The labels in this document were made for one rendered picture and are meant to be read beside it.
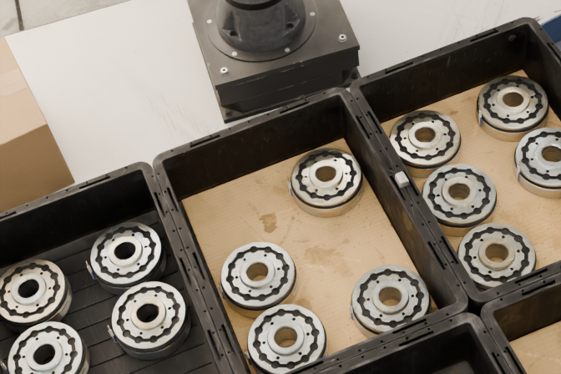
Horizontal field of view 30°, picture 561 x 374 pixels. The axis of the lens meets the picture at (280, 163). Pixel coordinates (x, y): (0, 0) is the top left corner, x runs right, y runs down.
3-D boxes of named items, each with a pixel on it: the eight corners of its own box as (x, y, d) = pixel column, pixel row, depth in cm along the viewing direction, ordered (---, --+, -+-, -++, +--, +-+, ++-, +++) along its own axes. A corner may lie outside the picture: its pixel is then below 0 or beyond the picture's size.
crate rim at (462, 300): (152, 167, 149) (148, 157, 147) (346, 93, 153) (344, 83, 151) (247, 409, 125) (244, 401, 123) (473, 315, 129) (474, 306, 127)
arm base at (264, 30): (214, -8, 182) (205, -49, 174) (300, -18, 182) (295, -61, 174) (219, 58, 174) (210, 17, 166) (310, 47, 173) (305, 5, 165)
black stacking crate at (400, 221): (167, 204, 156) (150, 159, 147) (349, 135, 160) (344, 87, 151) (259, 438, 133) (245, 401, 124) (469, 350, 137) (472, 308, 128)
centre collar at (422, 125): (402, 129, 153) (402, 127, 153) (434, 119, 154) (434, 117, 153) (415, 154, 150) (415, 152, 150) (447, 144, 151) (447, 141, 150)
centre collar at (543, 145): (527, 150, 148) (528, 148, 148) (558, 137, 149) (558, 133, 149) (546, 174, 145) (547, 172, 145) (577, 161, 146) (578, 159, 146)
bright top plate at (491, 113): (465, 93, 156) (465, 91, 156) (523, 68, 158) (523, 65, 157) (500, 140, 150) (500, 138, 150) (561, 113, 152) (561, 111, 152)
